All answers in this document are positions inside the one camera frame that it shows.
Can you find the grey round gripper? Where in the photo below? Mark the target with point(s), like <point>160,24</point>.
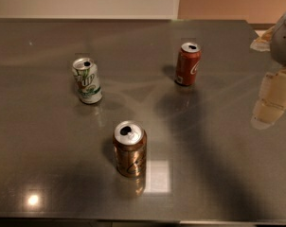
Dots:
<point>284,44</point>

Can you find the red coke can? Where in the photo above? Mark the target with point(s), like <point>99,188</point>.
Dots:
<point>187,65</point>

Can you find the orange brown soda can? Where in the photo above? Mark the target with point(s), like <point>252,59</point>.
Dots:
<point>130,145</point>

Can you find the white green 7up can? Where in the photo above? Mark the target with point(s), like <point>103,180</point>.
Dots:
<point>85,73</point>

